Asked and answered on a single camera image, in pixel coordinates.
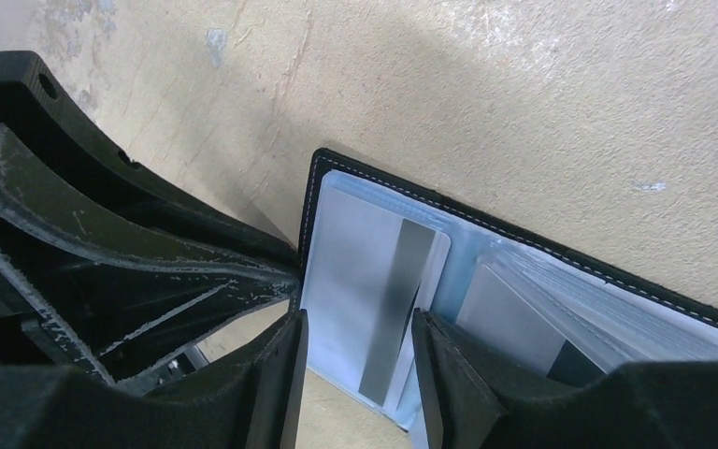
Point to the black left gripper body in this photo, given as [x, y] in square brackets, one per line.
[51, 305]

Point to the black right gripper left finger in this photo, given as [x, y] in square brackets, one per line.
[249, 398]

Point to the dark grey credit card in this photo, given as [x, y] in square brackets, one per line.
[494, 314]

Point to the white magnetic stripe card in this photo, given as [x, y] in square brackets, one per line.
[368, 269]

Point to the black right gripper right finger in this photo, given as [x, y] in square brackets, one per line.
[473, 397]

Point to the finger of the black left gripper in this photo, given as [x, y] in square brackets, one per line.
[169, 293]
[44, 117]

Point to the black leather card holder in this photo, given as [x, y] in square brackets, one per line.
[611, 316]

